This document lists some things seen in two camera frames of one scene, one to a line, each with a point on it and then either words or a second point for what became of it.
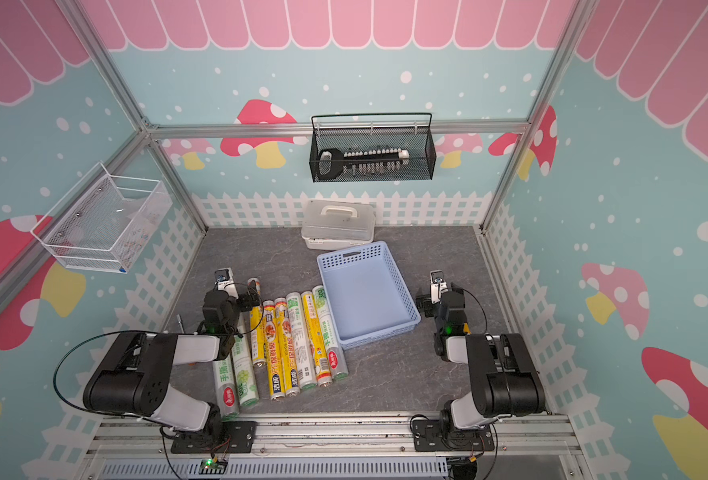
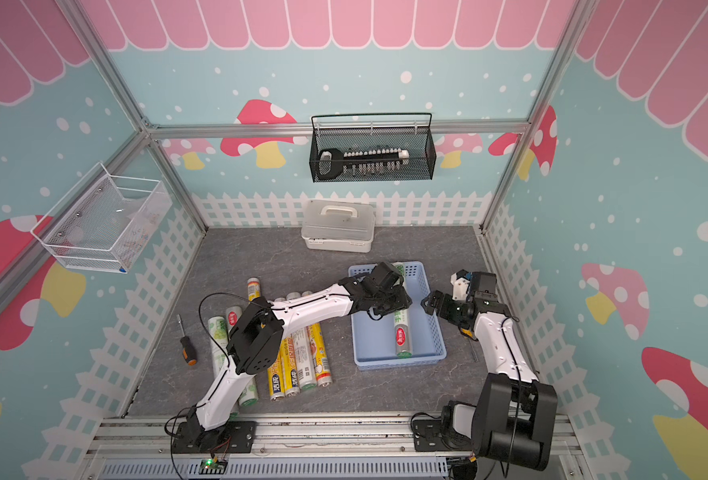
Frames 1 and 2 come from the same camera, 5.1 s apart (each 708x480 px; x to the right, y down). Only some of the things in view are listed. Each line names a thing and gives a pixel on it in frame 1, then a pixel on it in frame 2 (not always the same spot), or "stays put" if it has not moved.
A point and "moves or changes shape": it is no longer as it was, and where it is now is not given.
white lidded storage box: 333,224 stays put
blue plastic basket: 367,297 moves or changes shape
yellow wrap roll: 291,383 stays put
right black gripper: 425,301 → 444,310
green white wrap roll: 337,363 → 403,322
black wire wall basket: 358,153 stays put
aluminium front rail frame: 336,446 stays put
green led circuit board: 212,466 stays put
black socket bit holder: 333,162 stays put
